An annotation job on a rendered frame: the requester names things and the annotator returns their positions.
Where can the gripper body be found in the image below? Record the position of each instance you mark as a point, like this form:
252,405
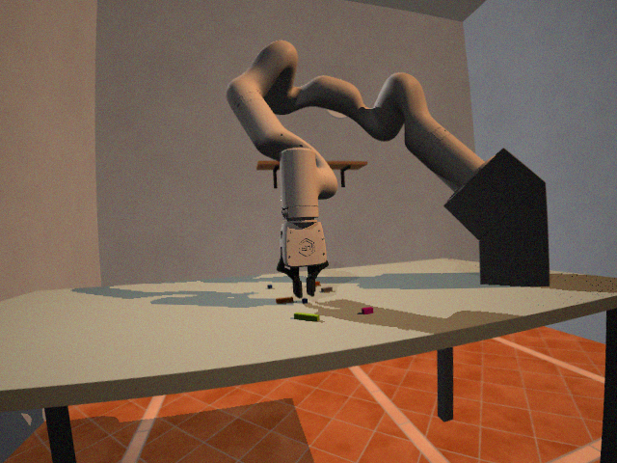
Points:
303,243

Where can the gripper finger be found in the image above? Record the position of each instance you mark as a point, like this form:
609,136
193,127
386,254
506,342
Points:
312,275
293,273

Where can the lime green rod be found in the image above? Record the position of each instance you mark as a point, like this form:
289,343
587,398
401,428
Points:
307,316

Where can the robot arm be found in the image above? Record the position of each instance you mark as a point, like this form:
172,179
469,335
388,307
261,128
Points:
303,178

